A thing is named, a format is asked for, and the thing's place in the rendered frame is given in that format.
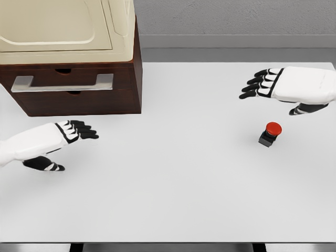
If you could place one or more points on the brown cabinet with cream top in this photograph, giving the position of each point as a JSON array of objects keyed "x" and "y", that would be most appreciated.
[{"x": 78, "y": 31}]

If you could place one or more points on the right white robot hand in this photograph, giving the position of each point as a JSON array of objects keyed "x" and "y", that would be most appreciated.
[{"x": 299, "y": 84}]

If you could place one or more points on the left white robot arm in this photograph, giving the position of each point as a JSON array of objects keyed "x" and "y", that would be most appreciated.
[{"x": 6, "y": 153}]

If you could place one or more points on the red button switch, black base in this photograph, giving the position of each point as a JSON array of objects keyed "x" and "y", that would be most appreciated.
[{"x": 273, "y": 129}]

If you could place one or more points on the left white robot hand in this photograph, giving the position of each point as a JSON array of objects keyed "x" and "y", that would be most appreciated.
[{"x": 42, "y": 139}]

